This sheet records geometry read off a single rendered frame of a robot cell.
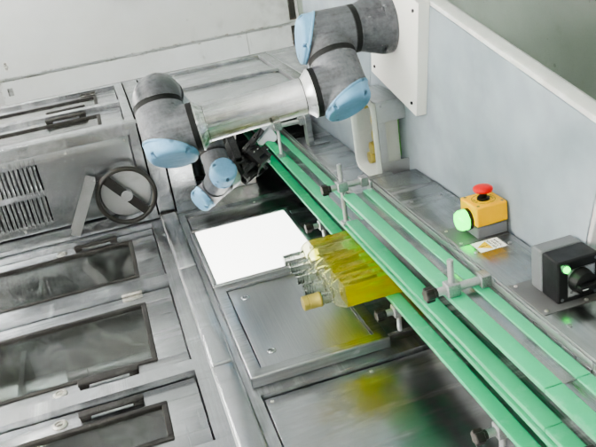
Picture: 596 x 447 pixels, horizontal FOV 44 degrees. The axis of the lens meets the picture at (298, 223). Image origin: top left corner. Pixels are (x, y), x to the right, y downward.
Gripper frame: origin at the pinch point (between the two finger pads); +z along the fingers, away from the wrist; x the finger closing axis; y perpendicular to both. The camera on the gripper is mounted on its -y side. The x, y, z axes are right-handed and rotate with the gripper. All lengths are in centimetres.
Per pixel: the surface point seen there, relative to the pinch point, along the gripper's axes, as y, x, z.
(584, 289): 88, 85, -45
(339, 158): 20.9, -2.7, 10.4
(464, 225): 66, 63, -32
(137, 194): -31, -43, -27
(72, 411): 23, 6, -101
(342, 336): 60, 23, -50
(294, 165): 10.2, -10.9, 3.3
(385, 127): 34, 39, -4
